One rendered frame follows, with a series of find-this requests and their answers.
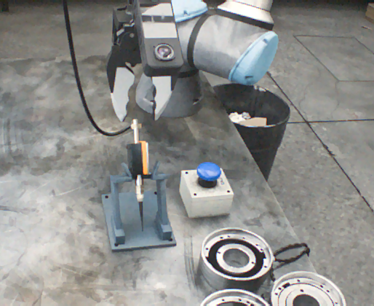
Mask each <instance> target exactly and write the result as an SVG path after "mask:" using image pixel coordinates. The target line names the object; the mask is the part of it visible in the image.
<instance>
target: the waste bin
mask: <svg viewBox="0 0 374 306"><path fill-rule="evenodd" d="M213 89H214V92H215V94H216V95H217V97H218V98H219V100H220V102H221V103H222V105H223V107H224V109H225V110H226V111H227V113H228V115H230V114H231V113H235V112H237V114H242V113H243V112H244V113H249V115H250V119H252V118H254V117H262V118H266V126H257V125H245V124H239V123H235V122H233V124H234V126H235V127H236V129H237V131H238V132H239V134H240V136H241V137H242V140H243V141H244V144H245V145H246V147H247V148H248V149H249V151H250V153H251V155H252V158H253V159H254V161H255V162H256V164H257V166H258V167H259V169H260V172H261V174H262V175H263V177H264V179H265V180H266V182H268V178H269V174H270V172H271V168H272V165H273V163H274V160H275V157H276V153H277V149H278V148H279V147H280V145H281V143H282V140H283V138H284V134H285V130H286V127H287V122H288V121H289V120H290V119H289V118H290V108H289V106H288V105H287V102H286V101H284V100H283V99H282V98H280V97H279V96H278V95H277V94H276V93H274V92H272V91H270V90H269V89H267V88H264V87H261V86H258V85H244V84H241V83H238V82H226V83H223V84H219V85H216V86H213Z"/></svg>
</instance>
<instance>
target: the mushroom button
mask: <svg viewBox="0 0 374 306"><path fill-rule="evenodd" d="M196 174H197V176H198V177H199V178H202V179H204V181H205V182H211V181H214V180H217V179H218V178H219V177H220V175H221V170H220V168H219V167H218V165H216V164H215V163H209V162H206V163H202V164H200V165H199V166H198V167H197V169H196Z"/></svg>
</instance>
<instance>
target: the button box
mask: <svg viewBox="0 0 374 306"><path fill-rule="evenodd" d="M220 170H221V175H220V177H219V178H218V179H217V180H214V181H211V182H205V181H204V179H203V178H199V177H198V176H197V174H196V170H182V172H181V178H180V189H179V193H180V196H181V198H182V200H183V204H184V206H185V208H186V211H187V214H188V217H189V218H190V219H191V218H199V217H207V216H221V215H229V214H230V210H231V204H232V200H233V196H234V193H233V192H232V190H231V188H230V186H229V183H228V181H227V178H226V177H225V175H224V173H223V171H222V169H221V168H220Z"/></svg>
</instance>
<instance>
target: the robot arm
mask: <svg viewBox="0 0 374 306"><path fill-rule="evenodd" d="M272 3H273V0H228V1H226V2H225V3H224V4H221V5H220V6H219V7H218V8H217V12H216V14H215V15H212V14H210V13H207V10H208V8H207V5H206V4H205V3H204V2H203V1H200V0H127V4H125V6H124V7H114V11H113V23H112V43H111V51H110V52H109V53H108V55H107V58H106V72H107V74H106V76H107V78H108V83H109V87H110V91H111V99H112V103H113V105H114V110H115V112H116V115H117V117H118V118H119V120H120V122H124V121H125V119H126V117H127V104H128V102H129V95H128V92H129V90H130V88H131V86H132V84H133V82H134V79H135V75H134V73H133V70H132V69H131V68H130V67H129V66H127V65H126V63H129V64H130V65H131V67H135V65H136V64H137V63H142V64H143V75H142V77H141V79H140V81H139V83H138V86H137V90H136V99H135V100H136V102H137V104H138V105H139V107H140V108H141V109H142V110H145V111H147V112H149V113H150V114H153V120H154V121H156V120H158V118H159V117H168V118H180V117H188V116H190V115H192V114H195V113H197V112H198V111H199V110H200V109H201V108H202V107H203V99H204V93H203V89H202V81H201V77H200V73H199V70H202V71H206V72H208V73H210V74H213V75H216V76H218V77H222V78H224V79H227V80H229V81H231V82H238V83H241V84H244V85H254V84H255V83H257V82H258V81H260V79H261V78H262V77H263V76H264V74H265V73H266V72H267V70H268V68H269V66H270V65H271V62H272V60H273V59H274V56H275V54H276V49H277V45H278V43H279V40H278V36H277V35H276V34H275V33H274V32H273V31H272V29H273V27H274V22H273V20H272V18H271V16H270V9H271V5H272ZM122 10H125V12H123V11H122Z"/></svg>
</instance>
